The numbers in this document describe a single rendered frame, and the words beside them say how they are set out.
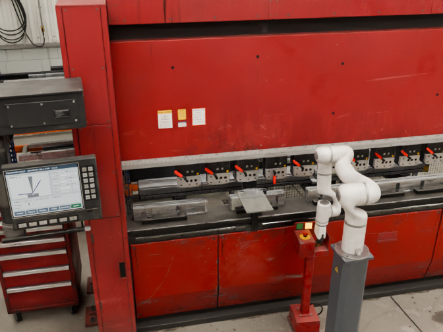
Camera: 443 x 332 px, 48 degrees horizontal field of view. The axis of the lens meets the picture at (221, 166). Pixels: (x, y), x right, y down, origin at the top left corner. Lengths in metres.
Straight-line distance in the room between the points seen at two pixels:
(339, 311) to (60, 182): 1.73
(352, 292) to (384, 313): 1.15
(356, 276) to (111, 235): 1.48
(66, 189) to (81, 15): 0.89
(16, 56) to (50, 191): 4.69
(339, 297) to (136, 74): 1.74
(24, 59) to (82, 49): 4.47
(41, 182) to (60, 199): 0.14
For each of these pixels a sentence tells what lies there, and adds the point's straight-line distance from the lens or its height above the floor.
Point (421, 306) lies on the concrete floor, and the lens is 4.33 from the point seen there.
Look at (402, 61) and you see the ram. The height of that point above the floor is 1.86.
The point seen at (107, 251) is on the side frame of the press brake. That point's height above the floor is 0.81.
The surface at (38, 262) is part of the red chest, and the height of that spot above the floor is 0.54.
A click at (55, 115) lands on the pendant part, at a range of 2.56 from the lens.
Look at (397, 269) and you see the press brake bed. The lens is 4.21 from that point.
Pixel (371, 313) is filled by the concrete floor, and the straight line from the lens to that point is 4.14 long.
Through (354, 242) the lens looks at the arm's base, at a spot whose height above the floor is 1.09.
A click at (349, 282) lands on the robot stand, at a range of 2.99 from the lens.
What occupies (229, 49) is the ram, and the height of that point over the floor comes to 1.99.
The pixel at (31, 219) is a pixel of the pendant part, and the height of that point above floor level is 1.30.
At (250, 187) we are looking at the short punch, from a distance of 3.48.
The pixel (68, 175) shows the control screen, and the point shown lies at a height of 1.52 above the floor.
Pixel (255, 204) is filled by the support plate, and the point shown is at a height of 1.00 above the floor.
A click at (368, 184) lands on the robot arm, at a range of 2.77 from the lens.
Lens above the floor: 2.64
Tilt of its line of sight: 25 degrees down
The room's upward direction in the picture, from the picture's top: straight up
